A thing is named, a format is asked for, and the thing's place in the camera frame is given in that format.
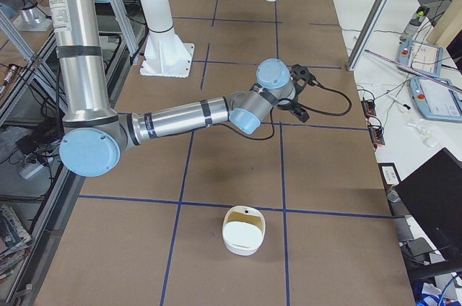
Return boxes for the black monitor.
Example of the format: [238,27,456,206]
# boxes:
[396,148,461,260]

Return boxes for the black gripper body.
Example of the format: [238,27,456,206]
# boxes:
[277,64,314,122]

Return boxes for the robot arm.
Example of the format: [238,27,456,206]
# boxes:
[49,0,317,177]

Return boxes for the blue teach pendant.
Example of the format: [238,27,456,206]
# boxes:
[409,76,461,123]
[397,40,443,78]

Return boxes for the white oval bin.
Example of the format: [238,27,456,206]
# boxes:
[222,205,266,256]

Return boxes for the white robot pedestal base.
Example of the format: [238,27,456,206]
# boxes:
[140,0,195,78]

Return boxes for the near blue teach pendant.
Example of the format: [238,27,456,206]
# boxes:
[409,76,461,123]

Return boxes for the far blue teach pendant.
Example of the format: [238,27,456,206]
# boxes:
[397,40,443,78]

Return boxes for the aluminium frame post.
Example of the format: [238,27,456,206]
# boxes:
[346,0,388,71]

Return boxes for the reacher grabber tool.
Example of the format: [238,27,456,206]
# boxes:
[365,49,462,94]

